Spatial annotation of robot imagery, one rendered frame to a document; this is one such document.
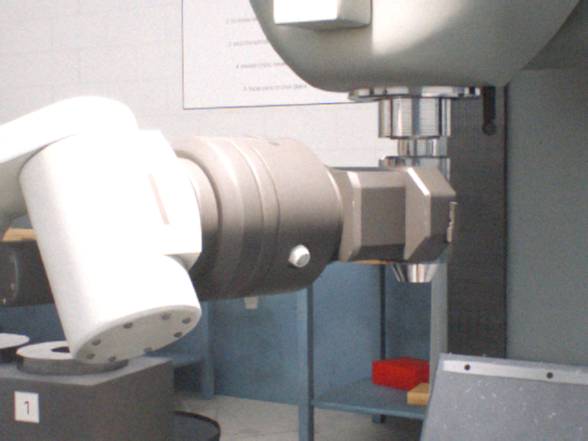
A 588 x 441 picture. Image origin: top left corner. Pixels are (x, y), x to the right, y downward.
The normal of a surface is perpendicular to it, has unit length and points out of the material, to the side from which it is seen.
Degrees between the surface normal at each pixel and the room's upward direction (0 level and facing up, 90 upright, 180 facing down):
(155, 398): 90
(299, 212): 85
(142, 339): 149
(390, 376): 90
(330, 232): 98
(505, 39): 122
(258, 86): 90
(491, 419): 64
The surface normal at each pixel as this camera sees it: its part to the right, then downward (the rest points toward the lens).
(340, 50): -0.50, 0.40
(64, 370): 0.16, 0.05
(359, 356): -0.54, 0.05
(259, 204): 0.66, -0.18
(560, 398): -0.49, -0.40
